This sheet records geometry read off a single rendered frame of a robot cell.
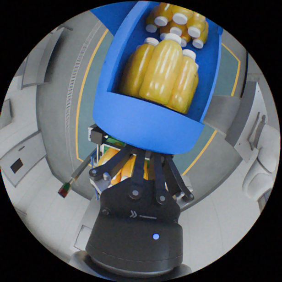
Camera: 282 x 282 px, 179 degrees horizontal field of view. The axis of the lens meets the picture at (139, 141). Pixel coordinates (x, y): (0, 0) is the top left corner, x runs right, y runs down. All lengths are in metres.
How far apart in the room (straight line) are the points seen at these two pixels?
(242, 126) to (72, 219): 4.79
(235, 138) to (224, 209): 2.62
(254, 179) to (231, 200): 2.34
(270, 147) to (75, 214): 4.85
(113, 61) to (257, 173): 0.66
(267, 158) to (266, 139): 0.08
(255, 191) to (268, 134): 0.27
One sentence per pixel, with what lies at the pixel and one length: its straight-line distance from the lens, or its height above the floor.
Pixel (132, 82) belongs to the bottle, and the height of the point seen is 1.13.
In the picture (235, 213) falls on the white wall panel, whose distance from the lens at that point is 2.88.
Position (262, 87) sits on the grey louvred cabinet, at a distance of 2.13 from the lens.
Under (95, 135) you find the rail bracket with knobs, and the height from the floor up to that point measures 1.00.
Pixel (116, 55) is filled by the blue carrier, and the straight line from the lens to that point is 0.15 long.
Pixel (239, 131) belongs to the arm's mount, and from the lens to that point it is 0.50.
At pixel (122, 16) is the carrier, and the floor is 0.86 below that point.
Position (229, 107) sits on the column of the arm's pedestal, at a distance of 0.68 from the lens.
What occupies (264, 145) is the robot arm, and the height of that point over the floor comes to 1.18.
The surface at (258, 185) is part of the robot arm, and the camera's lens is 0.59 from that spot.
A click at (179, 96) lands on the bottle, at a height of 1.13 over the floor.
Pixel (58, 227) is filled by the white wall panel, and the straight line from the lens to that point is 4.72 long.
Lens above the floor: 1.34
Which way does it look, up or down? 62 degrees down
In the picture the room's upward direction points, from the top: 164 degrees counter-clockwise
